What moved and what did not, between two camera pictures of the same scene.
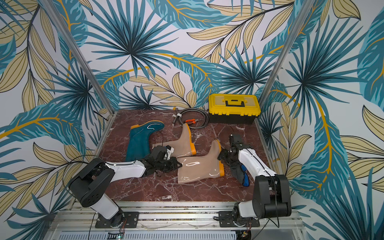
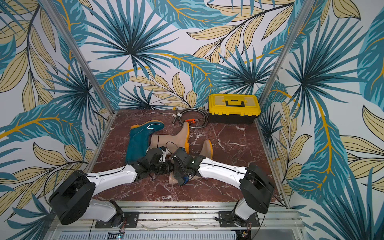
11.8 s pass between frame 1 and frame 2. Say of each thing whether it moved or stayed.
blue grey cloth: moved
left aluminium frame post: stayed
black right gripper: moved
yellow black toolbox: stayed
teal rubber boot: stayed
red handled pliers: stayed
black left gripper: stayed
